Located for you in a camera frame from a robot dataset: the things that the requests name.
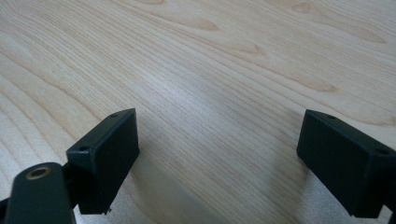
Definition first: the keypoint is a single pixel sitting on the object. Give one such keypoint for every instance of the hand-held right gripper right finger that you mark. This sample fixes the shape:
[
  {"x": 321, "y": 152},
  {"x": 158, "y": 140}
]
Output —
[{"x": 345, "y": 168}]

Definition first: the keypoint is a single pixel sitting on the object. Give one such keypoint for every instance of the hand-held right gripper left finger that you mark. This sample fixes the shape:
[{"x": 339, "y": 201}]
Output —
[{"x": 104, "y": 161}]

